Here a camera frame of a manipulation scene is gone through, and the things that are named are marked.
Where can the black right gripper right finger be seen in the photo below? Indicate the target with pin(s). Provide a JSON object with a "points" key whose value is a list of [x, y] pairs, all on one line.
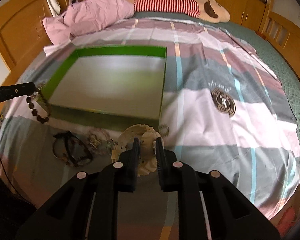
{"points": [[165, 159]]}

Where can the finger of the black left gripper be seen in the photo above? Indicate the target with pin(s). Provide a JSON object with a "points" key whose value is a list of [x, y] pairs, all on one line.
{"points": [[12, 91]]}

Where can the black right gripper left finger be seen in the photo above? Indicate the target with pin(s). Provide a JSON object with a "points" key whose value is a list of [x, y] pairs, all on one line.
{"points": [[129, 171]]}

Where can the cream white wristwatch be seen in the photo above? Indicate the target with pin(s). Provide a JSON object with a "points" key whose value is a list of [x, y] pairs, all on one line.
{"points": [[147, 137]]}

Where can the black strap wristwatch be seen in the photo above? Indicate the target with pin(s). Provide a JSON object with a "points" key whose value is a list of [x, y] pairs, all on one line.
{"points": [[70, 149]]}

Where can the wooden headboard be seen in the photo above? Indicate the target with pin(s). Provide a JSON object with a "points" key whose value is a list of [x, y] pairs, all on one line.
{"points": [[22, 35]]}

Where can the green cardboard box tray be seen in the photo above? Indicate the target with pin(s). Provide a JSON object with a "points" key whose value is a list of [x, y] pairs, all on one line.
{"points": [[110, 87]]}

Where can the plaid patchwork bed sheet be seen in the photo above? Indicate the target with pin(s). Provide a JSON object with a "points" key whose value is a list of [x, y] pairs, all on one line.
{"points": [[235, 140]]}

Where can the pink crumpled blanket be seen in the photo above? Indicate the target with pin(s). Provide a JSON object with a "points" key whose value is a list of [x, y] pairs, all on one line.
{"points": [[86, 17]]}

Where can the striped plush toy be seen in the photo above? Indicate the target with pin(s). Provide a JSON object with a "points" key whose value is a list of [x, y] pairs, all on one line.
{"points": [[207, 10]]}

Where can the wooden footboard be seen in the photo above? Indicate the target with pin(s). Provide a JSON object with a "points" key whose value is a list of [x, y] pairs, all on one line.
{"points": [[284, 36]]}

